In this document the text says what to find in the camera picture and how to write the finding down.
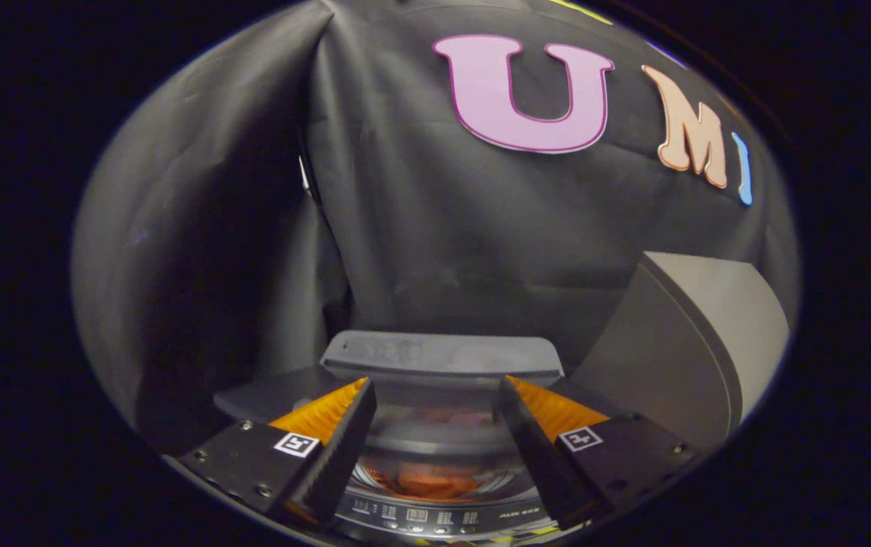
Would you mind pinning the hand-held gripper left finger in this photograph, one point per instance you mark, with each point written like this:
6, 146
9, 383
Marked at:
336, 463

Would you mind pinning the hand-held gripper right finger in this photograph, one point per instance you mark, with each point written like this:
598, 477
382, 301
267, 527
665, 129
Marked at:
538, 456

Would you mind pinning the orange shirt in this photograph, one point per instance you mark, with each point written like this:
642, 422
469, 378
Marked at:
435, 482

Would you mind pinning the black washing machine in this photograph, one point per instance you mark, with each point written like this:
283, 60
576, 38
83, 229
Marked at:
435, 444

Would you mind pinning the white cabinet with grey top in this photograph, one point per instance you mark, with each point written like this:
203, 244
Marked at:
678, 342

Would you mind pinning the black backdrop cloth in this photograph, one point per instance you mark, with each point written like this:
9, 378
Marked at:
443, 228

